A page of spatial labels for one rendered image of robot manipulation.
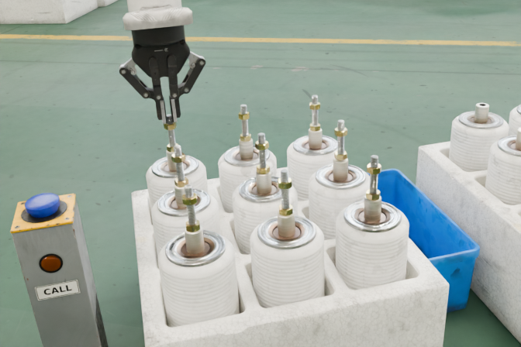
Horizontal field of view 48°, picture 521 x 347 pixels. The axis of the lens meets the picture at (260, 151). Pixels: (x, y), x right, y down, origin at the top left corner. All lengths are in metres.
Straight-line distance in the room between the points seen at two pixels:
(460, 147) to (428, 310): 0.37
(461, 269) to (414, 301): 0.21
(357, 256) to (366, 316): 0.07
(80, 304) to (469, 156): 0.69
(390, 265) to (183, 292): 0.27
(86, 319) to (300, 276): 0.28
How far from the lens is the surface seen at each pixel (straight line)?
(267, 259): 0.74
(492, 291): 1.04
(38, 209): 0.74
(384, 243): 0.76
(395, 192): 1.22
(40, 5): 3.37
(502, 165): 1.00
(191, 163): 0.95
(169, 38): 0.84
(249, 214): 0.83
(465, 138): 1.09
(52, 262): 0.75
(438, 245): 1.10
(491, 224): 1.00
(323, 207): 0.87
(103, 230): 1.30
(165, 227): 0.82
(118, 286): 1.13
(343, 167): 0.87
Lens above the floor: 0.67
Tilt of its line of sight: 26 degrees down
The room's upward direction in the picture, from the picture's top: 3 degrees counter-clockwise
